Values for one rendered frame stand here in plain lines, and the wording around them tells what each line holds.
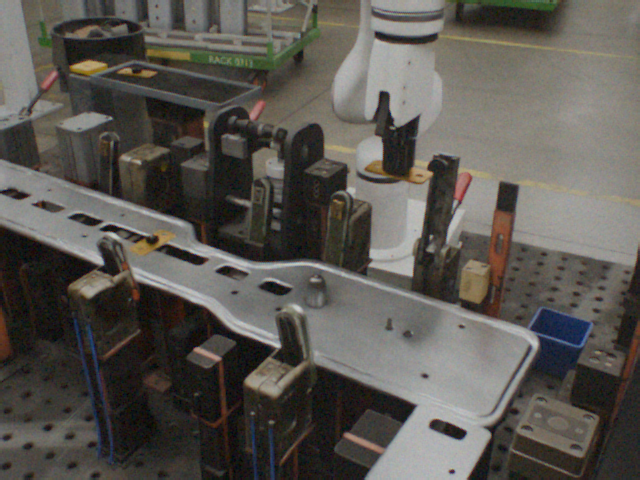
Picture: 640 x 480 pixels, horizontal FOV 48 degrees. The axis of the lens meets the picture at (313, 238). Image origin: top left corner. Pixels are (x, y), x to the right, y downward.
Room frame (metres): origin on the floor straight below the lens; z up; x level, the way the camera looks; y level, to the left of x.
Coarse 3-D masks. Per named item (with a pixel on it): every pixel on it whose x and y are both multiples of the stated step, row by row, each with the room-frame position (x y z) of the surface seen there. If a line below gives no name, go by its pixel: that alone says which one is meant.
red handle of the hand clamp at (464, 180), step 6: (462, 174) 1.07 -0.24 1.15; (468, 174) 1.06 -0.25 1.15; (462, 180) 1.05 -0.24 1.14; (468, 180) 1.06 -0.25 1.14; (456, 186) 1.05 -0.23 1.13; (462, 186) 1.05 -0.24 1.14; (468, 186) 1.05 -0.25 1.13; (456, 192) 1.04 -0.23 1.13; (462, 192) 1.04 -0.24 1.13; (456, 198) 1.03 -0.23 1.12; (462, 198) 1.03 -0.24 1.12; (456, 204) 1.02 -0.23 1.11; (456, 210) 1.02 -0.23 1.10; (450, 222) 1.00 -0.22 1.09; (432, 240) 0.98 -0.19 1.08; (426, 246) 0.97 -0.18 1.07; (432, 246) 0.97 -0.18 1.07; (432, 252) 0.96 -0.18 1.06
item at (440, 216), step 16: (432, 160) 0.96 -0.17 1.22; (448, 160) 0.98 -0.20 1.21; (432, 176) 0.96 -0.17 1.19; (448, 176) 0.97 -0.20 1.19; (432, 192) 0.98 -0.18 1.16; (448, 192) 0.96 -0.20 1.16; (432, 208) 0.98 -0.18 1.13; (448, 208) 0.96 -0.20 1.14; (432, 224) 0.98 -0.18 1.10; (448, 224) 0.97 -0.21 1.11
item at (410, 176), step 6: (372, 162) 0.88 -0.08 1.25; (378, 162) 0.88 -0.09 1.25; (366, 168) 0.86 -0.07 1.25; (372, 168) 0.86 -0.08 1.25; (378, 168) 0.86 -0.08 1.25; (408, 168) 0.86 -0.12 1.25; (414, 168) 0.86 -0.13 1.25; (378, 174) 0.84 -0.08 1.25; (384, 174) 0.84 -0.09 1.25; (390, 174) 0.84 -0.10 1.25; (396, 174) 0.84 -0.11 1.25; (408, 174) 0.84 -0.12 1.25; (414, 174) 0.84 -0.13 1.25; (420, 174) 0.84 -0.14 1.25; (426, 174) 0.84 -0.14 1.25; (432, 174) 0.84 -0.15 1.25; (408, 180) 0.82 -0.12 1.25; (414, 180) 0.82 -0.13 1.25; (420, 180) 0.82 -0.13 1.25; (426, 180) 0.82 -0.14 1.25
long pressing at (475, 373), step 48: (48, 192) 1.30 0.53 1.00; (96, 192) 1.29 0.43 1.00; (48, 240) 1.11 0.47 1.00; (96, 240) 1.11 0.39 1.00; (192, 240) 1.10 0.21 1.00; (192, 288) 0.95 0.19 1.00; (240, 288) 0.95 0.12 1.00; (336, 288) 0.95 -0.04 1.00; (384, 288) 0.95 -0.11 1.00; (240, 336) 0.85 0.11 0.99; (336, 336) 0.83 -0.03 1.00; (384, 336) 0.83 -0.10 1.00; (432, 336) 0.83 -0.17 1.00; (480, 336) 0.83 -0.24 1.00; (528, 336) 0.82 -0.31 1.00; (384, 384) 0.73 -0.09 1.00; (432, 384) 0.73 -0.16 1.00; (480, 384) 0.73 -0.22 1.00
